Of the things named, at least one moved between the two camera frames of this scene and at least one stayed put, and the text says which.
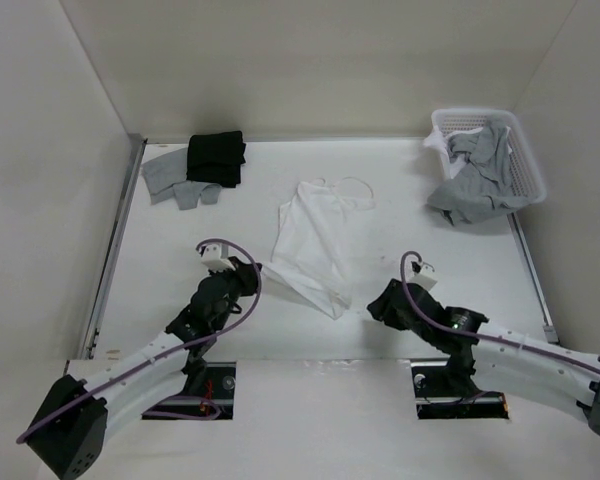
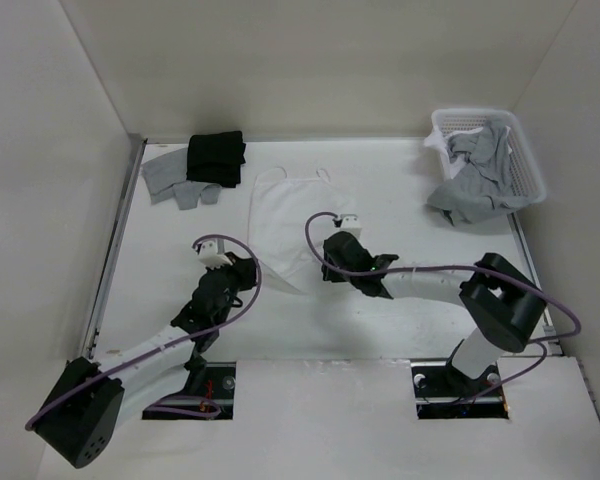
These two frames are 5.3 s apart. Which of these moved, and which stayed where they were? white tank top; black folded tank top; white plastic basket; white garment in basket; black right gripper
Moved: black right gripper; white tank top
Stayed: white garment in basket; black folded tank top; white plastic basket
